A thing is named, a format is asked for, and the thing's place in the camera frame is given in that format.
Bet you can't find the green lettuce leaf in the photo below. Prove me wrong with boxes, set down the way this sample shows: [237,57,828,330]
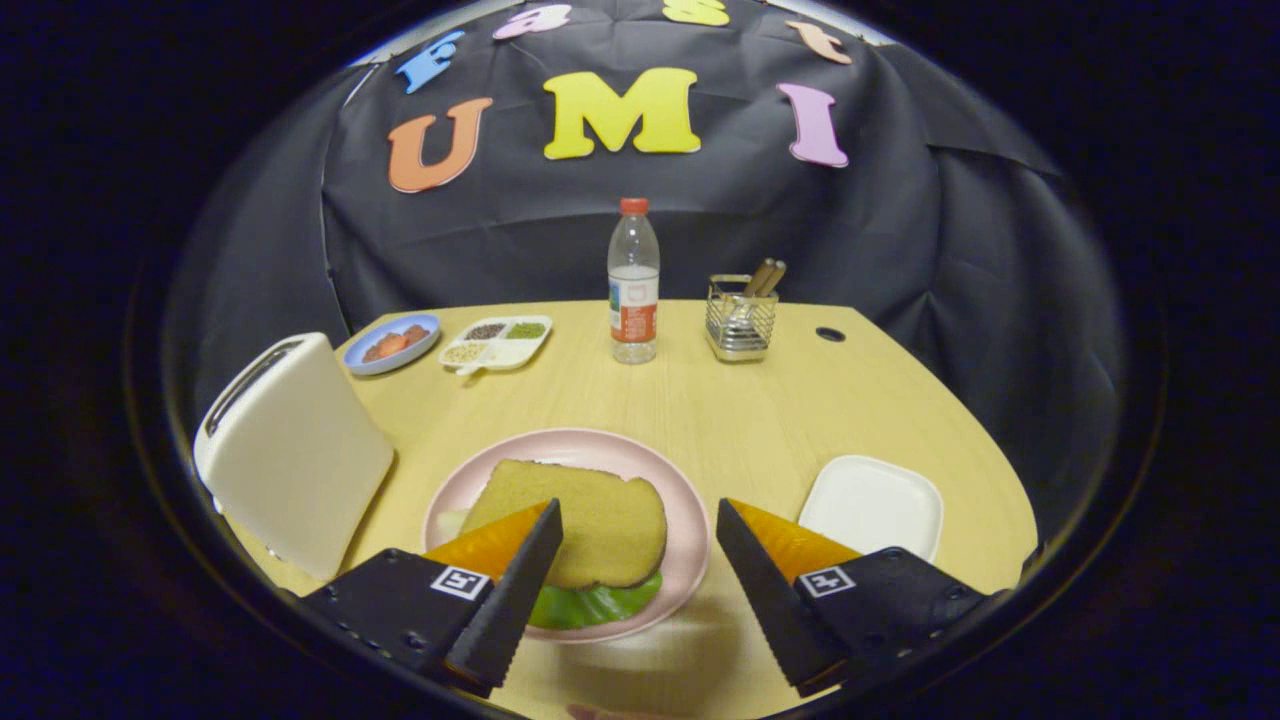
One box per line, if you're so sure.
[437,508,664,631]

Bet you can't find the clear plastic water bottle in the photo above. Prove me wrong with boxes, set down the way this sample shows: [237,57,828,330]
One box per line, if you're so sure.
[607,198,661,365]

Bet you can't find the white square plate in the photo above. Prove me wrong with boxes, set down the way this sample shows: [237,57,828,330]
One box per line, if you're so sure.
[797,455,945,564]

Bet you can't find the wooden utensils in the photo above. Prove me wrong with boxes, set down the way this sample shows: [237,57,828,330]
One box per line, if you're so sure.
[742,258,788,299]

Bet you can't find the pink round plate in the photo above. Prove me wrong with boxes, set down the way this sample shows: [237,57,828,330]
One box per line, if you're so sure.
[422,428,712,644]

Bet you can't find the red sausage and tomato pieces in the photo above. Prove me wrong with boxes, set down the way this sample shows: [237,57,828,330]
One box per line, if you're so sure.
[362,324,431,363]

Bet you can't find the metal mesh utensil holder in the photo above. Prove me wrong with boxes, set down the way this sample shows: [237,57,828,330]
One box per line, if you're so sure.
[705,274,780,363]

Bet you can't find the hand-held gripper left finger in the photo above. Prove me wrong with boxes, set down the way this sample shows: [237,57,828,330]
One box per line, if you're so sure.
[300,499,564,699]

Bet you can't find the brown toast slice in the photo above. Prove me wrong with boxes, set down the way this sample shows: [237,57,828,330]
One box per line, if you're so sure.
[458,459,668,590]

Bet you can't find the white toaster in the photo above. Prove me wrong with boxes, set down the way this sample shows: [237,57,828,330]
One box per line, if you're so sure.
[194,332,396,582]

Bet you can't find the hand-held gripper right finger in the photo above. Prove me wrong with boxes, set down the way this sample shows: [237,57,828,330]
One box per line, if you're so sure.
[715,498,991,699]

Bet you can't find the small blue plate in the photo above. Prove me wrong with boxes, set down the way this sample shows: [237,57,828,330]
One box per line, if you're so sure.
[342,313,442,377]

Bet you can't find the white divided tray with beans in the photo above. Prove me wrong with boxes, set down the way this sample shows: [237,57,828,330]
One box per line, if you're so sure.
[438,315,554,377]

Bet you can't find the black backdrop cloth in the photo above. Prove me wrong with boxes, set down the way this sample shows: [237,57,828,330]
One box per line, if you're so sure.
[165,0,1126,546]

